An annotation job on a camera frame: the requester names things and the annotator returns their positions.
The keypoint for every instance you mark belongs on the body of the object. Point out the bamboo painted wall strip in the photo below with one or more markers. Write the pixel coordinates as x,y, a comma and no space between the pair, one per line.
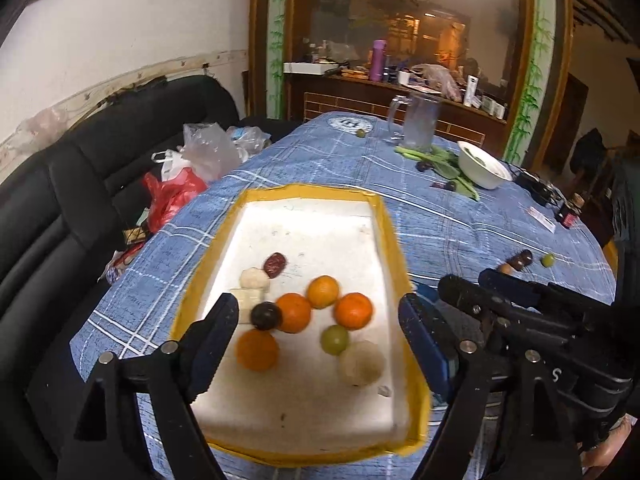
277,50
530,85

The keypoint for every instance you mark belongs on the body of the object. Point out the blue plaid tablecloth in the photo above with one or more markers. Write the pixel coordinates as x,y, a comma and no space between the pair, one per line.
440,240

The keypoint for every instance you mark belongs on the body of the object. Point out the wooden sideboard cabinet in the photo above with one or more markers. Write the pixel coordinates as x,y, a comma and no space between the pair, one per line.
350,100

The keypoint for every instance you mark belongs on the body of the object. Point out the clear plastic bag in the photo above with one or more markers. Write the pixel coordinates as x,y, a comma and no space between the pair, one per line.
210,150

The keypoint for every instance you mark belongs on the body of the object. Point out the red black jar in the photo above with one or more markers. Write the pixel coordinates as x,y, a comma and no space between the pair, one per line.
567,214

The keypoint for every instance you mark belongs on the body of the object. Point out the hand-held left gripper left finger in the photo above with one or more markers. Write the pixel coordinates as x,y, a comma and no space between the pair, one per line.
215,345

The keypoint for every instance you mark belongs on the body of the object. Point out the beige round fruit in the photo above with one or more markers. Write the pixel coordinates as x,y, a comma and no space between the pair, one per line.
361,362

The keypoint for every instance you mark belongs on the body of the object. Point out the yellow-rimmed white foam tray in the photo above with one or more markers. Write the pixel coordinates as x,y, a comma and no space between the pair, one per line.
310,410

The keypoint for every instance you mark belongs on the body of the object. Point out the purple thermos bottle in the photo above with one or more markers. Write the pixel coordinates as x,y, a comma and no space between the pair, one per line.
378,60

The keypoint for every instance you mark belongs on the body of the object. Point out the brown wooden door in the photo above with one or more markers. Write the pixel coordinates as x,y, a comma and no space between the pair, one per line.
565,125

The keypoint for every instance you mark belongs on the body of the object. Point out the dark hanging coat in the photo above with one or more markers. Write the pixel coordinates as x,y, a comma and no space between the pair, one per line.
590,152

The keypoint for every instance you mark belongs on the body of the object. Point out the red plastic bag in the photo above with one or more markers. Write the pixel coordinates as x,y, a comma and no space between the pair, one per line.
170,192

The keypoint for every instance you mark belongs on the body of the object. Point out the flat white box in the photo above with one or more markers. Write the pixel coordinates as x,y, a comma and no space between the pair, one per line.
305,67

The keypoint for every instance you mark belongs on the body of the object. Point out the blue white plastic bag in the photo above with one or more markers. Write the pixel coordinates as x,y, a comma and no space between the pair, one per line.
250,137

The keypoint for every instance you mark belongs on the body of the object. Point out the red dried date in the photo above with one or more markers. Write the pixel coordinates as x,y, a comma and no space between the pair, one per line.
274,265

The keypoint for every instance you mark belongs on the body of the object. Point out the small dark purple plum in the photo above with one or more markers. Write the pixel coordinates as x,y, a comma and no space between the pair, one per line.
265,315

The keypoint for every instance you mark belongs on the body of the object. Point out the glass mug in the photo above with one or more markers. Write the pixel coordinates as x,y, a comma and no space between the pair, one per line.
419,120

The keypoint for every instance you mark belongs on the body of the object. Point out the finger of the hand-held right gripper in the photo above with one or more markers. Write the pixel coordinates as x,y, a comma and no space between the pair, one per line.
470,295
515,285

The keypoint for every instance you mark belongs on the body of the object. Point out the green vegetable leaves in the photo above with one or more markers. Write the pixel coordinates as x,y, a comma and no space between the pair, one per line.
450,170

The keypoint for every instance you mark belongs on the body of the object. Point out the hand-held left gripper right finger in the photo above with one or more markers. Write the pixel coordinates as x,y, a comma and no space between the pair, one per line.
425,350

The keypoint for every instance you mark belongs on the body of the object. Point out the white cup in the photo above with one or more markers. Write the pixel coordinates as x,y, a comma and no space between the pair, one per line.
404,78

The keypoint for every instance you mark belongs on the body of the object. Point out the green plum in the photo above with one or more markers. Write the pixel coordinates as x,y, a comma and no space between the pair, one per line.
334,338
548,260

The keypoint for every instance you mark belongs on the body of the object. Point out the pink snack packet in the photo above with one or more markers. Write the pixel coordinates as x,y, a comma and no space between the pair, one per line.
117,266

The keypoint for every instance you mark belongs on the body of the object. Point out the small brown fruit piece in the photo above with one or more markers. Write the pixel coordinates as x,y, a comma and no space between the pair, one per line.
505,268

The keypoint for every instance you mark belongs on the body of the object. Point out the orange mandarin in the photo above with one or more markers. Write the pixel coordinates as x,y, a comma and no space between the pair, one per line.
323,291
257,350
295,312
353,311

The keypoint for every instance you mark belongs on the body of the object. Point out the white enamel bowl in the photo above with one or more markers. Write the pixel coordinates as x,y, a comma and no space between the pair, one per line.
487,172

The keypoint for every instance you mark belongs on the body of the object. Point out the white cream tube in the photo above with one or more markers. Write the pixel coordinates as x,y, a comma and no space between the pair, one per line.
470,91

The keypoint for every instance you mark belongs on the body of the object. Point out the pink plastic bag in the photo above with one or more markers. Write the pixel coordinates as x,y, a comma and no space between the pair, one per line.
440,79

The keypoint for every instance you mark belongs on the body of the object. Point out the black sofa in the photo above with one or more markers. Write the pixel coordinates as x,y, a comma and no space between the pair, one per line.
60,200

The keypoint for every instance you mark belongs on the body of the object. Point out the white red paper card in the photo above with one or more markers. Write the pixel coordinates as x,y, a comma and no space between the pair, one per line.
542,219

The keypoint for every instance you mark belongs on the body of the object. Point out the person's right hand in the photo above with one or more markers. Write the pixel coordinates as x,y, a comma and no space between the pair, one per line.
612,442

